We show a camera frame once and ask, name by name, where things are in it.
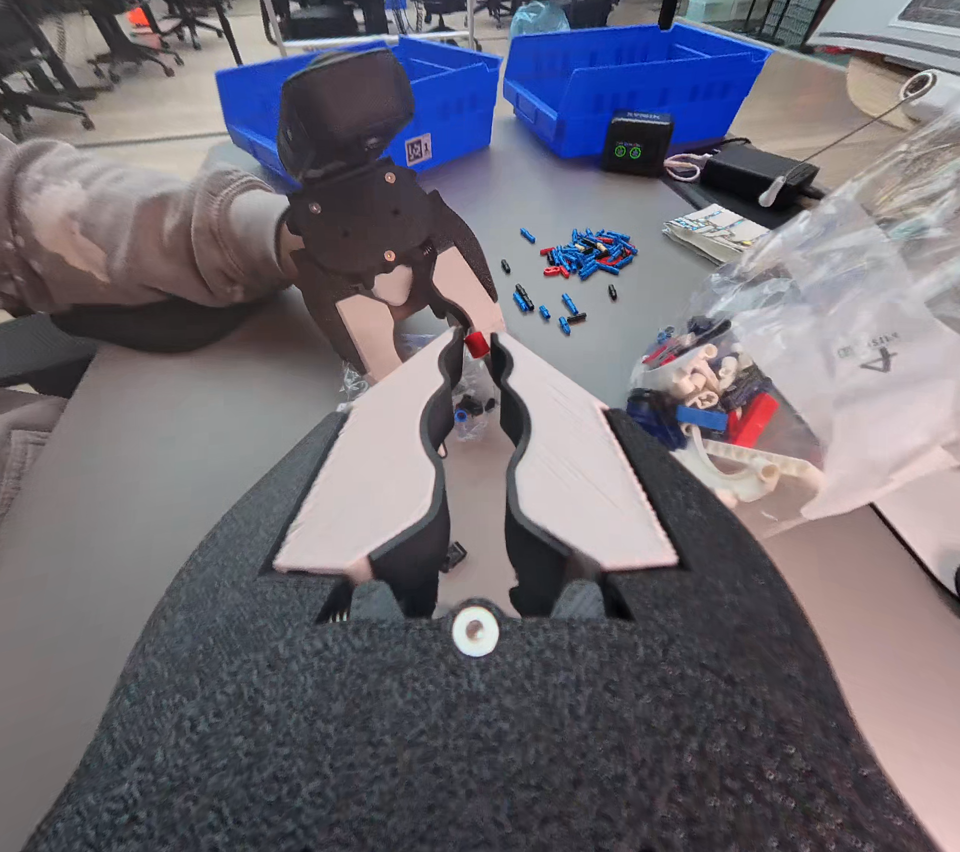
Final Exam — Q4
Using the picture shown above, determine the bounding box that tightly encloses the grey desk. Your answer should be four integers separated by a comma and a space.
0, 42, 960, 852

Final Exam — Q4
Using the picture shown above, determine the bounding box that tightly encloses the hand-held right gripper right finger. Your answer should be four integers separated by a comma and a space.
489, 332, 681, 573

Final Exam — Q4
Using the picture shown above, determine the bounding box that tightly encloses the small black box green display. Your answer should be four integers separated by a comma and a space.
601, 110, 675, 177

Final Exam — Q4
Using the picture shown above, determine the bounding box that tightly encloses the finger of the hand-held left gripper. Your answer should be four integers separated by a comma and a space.
334, 264, 423, 384
433, 243, 509, 337

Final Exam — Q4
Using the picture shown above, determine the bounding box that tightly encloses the person's left forearm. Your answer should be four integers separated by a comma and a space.
0, 136, 301, 318

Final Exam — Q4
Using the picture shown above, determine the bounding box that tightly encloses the pale blue plastic bag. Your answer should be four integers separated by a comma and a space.
509, 0, 572, 42

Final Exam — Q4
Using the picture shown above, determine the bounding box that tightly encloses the small printed booklet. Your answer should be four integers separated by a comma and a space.
661, 203, 771, 267

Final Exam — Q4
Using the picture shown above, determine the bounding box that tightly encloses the blue storage bin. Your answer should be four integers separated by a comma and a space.
501, 20, 774, 160
215, 35, 503, 190

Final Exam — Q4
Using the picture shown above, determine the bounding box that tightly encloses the thin white-tipped cable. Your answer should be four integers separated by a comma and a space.
757, 93, 913, 209

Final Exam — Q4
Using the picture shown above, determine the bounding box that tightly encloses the black power adapter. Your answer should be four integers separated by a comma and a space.
697, 141, 821, 205

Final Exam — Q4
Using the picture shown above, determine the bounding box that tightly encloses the small clear plastic bag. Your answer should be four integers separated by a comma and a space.
336, 333, 502, 445

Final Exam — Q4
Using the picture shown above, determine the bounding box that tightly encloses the large clear toy brick bag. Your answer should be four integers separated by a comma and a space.
626, 110, 960, 543

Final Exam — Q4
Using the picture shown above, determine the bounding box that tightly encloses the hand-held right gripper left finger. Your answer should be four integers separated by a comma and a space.
272, 326, 466, 582

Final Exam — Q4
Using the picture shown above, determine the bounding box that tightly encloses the pile of blue toy pins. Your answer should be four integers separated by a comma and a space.
498, 226, 640, 337

